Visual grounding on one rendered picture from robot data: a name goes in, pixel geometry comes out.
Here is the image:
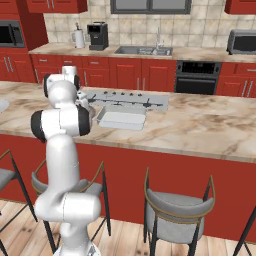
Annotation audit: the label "grey bar stool black frame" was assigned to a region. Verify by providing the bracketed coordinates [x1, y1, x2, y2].
[0, 149, 39, 256]
[142, 166, 217, 256]
[232, 205, 256, 256]
[31, 159, 112, 255]

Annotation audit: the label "chrome tap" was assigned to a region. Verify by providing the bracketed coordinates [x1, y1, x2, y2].
[155, 26, 166, 49]

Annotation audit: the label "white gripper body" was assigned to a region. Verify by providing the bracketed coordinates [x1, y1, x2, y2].
[85, 103, 99, 122]

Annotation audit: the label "red wall cupboards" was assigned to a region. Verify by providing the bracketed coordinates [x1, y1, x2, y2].
[25, 0, 89, 15]
[224, 0, 256, 16]

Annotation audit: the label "grey framed window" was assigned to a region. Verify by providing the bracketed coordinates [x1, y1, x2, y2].
[110, 0, 193, 15]

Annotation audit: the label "red base cupboards run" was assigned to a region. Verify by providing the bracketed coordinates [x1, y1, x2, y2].
[215, 61, 256, 99]
[30, 54, 177, 93]

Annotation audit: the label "black built-in oven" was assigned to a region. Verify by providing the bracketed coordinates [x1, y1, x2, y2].
[174, 60, 223, 96]

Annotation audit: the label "pale grey rectangular container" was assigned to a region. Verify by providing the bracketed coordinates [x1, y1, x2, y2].
[96, 105, 148, 132]

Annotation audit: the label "black microwave oven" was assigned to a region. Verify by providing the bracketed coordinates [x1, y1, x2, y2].
[0, 19, 26, 49]

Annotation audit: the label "grey hob with black knobs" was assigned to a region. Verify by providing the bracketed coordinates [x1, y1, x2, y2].
[84, 90, 170, 112]

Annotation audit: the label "white plate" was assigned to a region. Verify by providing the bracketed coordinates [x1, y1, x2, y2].
[0, 98, 11, 115]

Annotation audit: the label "steel sink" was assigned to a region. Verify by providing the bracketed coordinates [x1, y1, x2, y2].
[114, 44, 174, 57]

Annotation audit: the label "grey toaster oven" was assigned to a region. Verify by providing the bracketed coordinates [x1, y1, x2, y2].
[226, 28, 256, 56]

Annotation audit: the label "black coffee machine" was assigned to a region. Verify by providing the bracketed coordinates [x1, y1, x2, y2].
[86, 21, 110, 52]

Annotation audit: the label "red kitchen island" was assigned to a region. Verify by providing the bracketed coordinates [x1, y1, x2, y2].
[0, 133, 256, 243]

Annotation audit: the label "white paper towel roll holder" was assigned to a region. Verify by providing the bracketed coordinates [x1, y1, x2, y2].
[70, 22, 87, 50]

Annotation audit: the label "red tall cupboard unit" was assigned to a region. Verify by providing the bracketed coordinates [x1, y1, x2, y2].
[0, 0, 50, 84]

